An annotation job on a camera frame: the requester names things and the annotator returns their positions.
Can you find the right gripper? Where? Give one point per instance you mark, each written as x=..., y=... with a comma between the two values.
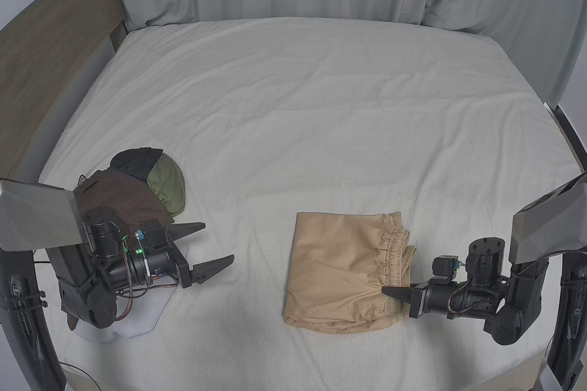
x=429, y=300

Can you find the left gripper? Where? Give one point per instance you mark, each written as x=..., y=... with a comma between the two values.
x=158, y=265

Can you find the beige shorts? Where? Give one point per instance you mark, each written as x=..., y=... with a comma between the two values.
x=339, y=270

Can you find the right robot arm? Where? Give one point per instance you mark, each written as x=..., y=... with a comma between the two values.
x=545, y=224

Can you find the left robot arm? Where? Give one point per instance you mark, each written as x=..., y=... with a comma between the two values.
x=36, y=215

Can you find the olive green garment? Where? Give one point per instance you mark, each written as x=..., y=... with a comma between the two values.
x=167, y=187

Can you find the white garment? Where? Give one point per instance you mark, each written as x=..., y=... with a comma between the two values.
x=142, y=316

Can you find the brown garment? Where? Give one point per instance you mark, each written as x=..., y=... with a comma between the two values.
x=124, y=196

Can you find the black garment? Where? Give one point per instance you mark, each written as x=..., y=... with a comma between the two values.
x=133, y=160

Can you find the bed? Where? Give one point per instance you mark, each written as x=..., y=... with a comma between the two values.
x=321, y=82

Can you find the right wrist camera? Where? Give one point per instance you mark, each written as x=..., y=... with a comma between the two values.
x=444, y=267

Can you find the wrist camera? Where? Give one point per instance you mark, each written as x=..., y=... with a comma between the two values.
x=444, y=267
x=151, y=235

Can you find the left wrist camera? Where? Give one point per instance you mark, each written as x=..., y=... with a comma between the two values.
x=151, y=235

